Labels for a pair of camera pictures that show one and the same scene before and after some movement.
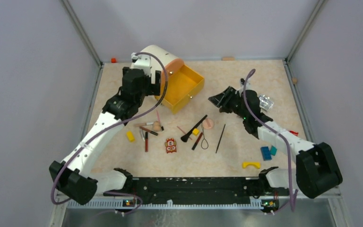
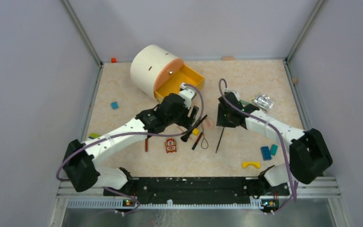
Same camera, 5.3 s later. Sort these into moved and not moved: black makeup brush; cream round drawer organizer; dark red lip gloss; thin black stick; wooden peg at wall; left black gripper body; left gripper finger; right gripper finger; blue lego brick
Moved: right gripper finger; left black gripper body; left gripper finger
Not moved: dark red lip gloss; wooden peg at wall; black makeup brush; blue lego brick; thin black stick; cream round drawer organizer
